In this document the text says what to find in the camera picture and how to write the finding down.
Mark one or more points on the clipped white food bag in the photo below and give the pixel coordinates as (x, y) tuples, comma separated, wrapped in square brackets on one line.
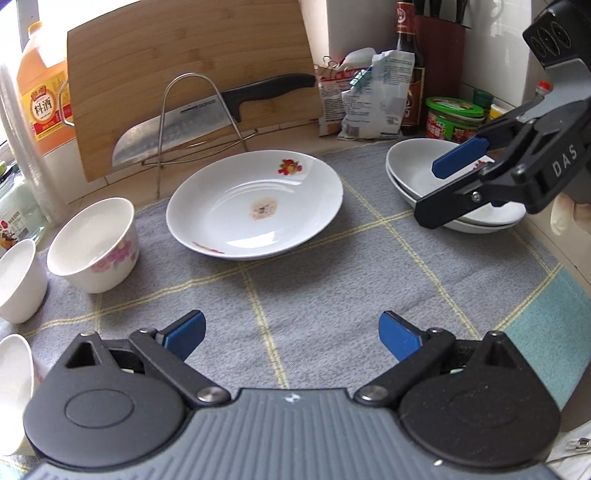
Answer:
[(332, 101)]

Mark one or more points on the checkered grey teal cloth mat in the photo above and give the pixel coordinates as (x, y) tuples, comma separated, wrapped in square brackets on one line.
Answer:
[(323, 286)]

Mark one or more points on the cooking wine jug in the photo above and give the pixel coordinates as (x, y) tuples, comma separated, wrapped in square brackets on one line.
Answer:
[(41, 106)]

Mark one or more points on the bamboo cutting board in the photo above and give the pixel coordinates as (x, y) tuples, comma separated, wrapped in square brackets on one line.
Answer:
[(184, 46)]

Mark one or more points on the green lidded sauce jar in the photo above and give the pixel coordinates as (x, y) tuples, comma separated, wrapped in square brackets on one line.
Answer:
[(450, 120)]

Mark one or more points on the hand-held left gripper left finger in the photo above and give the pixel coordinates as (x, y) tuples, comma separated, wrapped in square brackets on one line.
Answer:
[(187, 330)]

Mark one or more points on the dark soy sauce bottle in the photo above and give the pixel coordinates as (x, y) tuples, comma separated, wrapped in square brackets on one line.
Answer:
[(411, 60)]

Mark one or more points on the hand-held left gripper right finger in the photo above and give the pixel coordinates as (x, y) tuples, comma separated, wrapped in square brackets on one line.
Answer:
[(399, 337)]

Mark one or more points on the clear bottle red cap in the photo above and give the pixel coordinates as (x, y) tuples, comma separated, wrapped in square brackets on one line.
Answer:
[(542, 87)]

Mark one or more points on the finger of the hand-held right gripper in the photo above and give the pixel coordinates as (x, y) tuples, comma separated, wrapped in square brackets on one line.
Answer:
[(457, 207), (461, 158)]

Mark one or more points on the white ceramic bowl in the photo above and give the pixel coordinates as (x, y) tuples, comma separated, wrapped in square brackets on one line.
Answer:
[(21, 295)]

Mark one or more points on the white bowls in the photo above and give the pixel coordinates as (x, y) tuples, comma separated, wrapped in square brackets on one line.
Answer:
[(411, 170)]

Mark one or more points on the small green capped jar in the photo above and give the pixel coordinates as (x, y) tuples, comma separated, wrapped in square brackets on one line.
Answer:
[(482, 98)]

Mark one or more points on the dark red knife block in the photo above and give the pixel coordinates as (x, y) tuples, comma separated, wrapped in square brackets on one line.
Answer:
[(443, 60)]

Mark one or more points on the person's right hand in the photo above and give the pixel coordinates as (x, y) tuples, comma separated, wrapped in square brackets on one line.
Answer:
[(563, 214)]

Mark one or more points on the white printed plastic bag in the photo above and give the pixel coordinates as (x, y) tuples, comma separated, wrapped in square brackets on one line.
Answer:
[(378, 101)]

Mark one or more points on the white bowl with pink flowers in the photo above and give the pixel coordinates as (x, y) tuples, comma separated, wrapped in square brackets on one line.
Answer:
[(14, 392), (92, 272)]

